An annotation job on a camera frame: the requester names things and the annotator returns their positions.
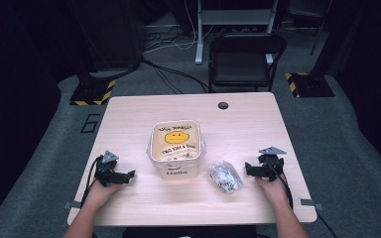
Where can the person's right hand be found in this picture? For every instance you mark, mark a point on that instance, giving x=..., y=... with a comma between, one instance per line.
x=273, y=191

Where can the black stand base striped edge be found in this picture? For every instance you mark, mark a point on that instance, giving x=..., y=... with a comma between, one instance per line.
x=91, y=92
x=311, y=85

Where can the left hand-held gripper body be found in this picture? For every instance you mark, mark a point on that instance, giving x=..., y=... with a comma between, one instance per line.
x=105, y=170

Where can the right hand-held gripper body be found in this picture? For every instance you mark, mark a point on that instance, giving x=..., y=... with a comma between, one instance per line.
x=271, y=163

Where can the person's left hand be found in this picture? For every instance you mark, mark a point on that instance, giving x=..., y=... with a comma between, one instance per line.
x=101, y=195

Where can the white bin with yellow face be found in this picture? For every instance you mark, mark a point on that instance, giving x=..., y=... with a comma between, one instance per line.
x=177, y=148

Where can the grey metal table bracket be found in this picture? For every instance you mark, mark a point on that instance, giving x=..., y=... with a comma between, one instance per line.
x=72, y=205
x=311, y=202

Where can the clear plastic bag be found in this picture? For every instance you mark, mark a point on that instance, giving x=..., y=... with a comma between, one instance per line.
x=225, y=177

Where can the dark curtain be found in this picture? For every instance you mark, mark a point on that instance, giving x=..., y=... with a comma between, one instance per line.
x=16, y=82
x=367, y=66

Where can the dark round table grommet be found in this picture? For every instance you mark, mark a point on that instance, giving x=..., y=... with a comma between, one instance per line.
x=223, y=105

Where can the white desk frame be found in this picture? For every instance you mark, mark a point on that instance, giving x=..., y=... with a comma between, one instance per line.
x=233, y=16

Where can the black folding chair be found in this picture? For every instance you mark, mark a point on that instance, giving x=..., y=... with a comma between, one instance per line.
x=244, y=62

